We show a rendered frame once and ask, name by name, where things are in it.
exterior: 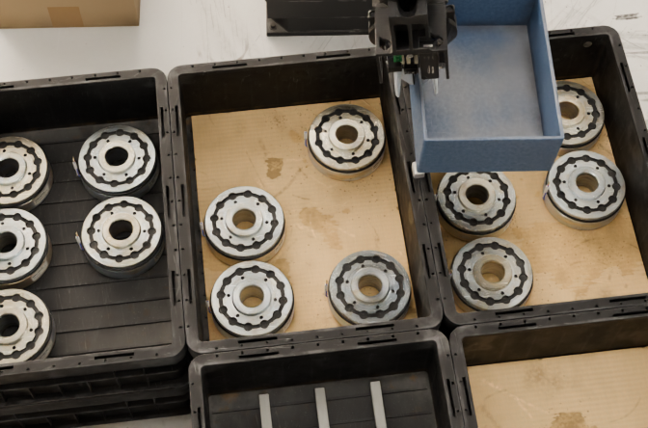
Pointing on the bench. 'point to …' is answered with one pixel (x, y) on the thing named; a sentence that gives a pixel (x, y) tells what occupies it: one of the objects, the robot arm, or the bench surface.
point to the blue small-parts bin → (491, 89)
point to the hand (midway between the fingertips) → (417, 69)
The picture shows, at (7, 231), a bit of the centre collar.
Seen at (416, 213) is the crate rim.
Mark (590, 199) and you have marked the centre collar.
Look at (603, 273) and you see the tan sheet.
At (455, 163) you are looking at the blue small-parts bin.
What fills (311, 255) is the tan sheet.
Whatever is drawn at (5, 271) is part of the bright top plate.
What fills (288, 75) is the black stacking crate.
